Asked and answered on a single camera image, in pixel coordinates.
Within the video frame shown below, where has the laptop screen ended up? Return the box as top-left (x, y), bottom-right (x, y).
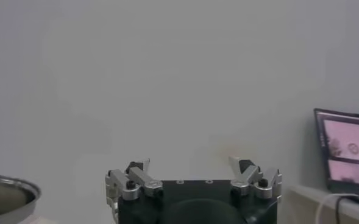
top-left (313, 108), bottom-right (359, 208)

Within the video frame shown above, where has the white cable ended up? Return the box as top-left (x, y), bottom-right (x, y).
top-left (315, 193), bottom-right (359, 224)

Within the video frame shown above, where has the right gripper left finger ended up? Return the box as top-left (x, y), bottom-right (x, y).
top-left (105, 158), bottom-right (163, 201)

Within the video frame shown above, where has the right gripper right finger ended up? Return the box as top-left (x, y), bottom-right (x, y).
top-left (227, 156), bottom-right (283, 200)

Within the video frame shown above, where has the stainless steel bowl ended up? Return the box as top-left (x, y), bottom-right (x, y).
top-left (0, 173), bottom-right (42, 224)

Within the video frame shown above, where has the black cable with adapter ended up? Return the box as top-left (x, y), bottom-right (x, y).
top-left (334, 194), bottom-right (359, 224)

